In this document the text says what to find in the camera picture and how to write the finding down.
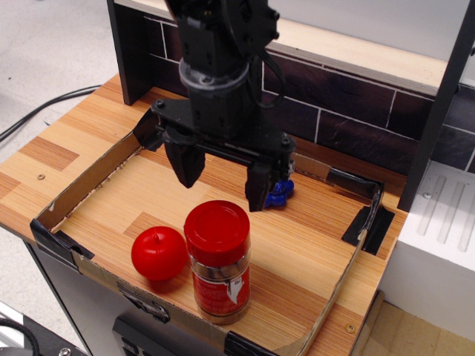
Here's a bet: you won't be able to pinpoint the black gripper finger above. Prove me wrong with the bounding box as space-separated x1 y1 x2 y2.
245 165 277 212
165 142 206 188

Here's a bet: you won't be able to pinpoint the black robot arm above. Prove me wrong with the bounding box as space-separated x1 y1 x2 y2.
147 1 295 211

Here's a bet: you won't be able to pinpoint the white toy sink drainboard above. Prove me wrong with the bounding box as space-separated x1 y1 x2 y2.
381 162 474 340

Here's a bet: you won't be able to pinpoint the black toy oven front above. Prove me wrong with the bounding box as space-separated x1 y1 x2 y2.
112 315 223 356

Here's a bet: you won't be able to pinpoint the cardboard fence with black tape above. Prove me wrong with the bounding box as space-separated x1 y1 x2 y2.
30 113 394 355

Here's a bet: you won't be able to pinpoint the black cables on floor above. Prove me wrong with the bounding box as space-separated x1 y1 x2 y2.
0 85 102 142

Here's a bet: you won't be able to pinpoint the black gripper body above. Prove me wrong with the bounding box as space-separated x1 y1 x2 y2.
151 87 295 178

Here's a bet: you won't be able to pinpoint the wooden shelf with dark posts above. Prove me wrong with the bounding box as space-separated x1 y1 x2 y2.
108 1 474 207

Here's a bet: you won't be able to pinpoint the red lid basil spice bottle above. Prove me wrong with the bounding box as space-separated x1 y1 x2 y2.
184 200 251 325

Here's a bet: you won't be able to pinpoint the blue toy grape bunch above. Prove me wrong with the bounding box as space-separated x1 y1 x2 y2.
264 176 295 208

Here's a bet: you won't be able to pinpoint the red toy apple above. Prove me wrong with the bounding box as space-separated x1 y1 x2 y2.
131 226 188 281

